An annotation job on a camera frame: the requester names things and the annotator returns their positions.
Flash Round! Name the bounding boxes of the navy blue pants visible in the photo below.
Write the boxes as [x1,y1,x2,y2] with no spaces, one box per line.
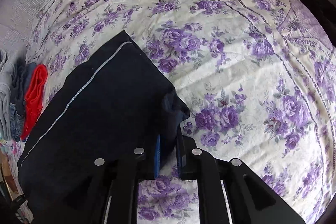
[18,32,190,223]

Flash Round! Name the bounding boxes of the blue denim folded garment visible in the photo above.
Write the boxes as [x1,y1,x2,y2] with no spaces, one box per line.
[9,59,37,142]

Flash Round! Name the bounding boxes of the grey folded garment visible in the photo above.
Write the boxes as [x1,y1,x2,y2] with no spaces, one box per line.
[1,50,20,141]

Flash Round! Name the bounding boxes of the purple floral bed sheet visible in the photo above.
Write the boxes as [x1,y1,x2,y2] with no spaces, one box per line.
[0,0,336,224]

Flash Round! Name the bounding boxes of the red folded garment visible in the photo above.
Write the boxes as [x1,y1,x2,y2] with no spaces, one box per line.
[20,64,48,140]

